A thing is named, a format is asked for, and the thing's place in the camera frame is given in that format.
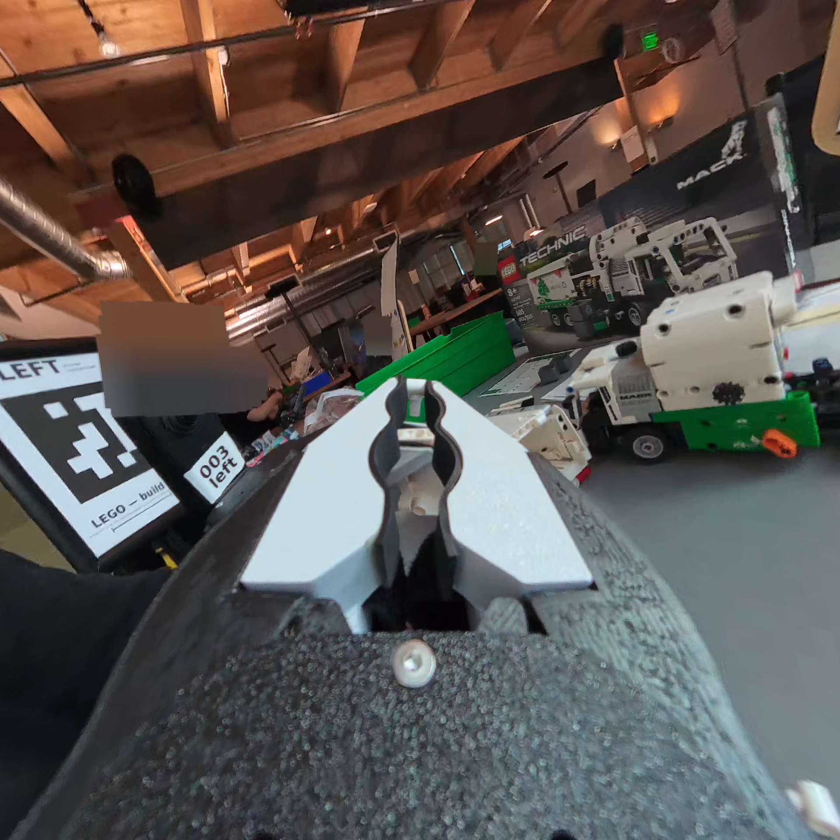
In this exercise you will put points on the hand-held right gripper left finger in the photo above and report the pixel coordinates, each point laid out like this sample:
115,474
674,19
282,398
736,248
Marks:
315,518

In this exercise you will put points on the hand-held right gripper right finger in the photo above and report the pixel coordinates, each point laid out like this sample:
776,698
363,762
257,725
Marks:
512,518

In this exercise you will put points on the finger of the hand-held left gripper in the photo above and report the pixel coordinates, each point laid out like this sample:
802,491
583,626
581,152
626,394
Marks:
410,467

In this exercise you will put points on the white lego beam assembly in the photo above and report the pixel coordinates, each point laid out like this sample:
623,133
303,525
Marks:
420,499

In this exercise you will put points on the person's left forearm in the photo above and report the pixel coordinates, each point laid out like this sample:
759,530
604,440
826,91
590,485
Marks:
59,623

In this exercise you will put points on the white lego truck container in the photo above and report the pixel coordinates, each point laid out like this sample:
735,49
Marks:
551,439

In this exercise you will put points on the lego instruction booklet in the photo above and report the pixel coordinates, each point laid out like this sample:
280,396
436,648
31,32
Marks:
518,377

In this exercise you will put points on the grey lego bin piece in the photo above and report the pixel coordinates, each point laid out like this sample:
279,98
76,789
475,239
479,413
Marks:
550,373
569,359

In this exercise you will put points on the white and green lego truck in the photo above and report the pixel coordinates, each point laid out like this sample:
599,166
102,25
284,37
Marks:
709,367

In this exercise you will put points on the lego set box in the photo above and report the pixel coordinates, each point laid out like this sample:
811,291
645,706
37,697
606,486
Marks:
689,210

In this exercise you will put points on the white lego piece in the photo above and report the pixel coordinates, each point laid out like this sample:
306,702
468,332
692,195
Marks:
814,807

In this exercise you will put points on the black framed marker sign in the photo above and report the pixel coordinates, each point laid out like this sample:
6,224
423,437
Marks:
72,439

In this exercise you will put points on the green plastic bin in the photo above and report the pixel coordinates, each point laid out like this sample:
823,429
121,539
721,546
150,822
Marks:
453,351

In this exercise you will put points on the wooden background table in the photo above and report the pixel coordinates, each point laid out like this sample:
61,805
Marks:
459,307

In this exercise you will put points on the white standing banner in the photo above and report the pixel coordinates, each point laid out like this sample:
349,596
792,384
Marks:
392,295

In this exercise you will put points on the black pole stand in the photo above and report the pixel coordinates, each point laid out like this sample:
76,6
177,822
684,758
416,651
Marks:
298,328

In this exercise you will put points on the green exit sign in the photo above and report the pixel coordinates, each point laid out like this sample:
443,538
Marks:
649,40

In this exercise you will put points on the silver ventilation duct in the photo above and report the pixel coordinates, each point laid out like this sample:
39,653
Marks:
59,236

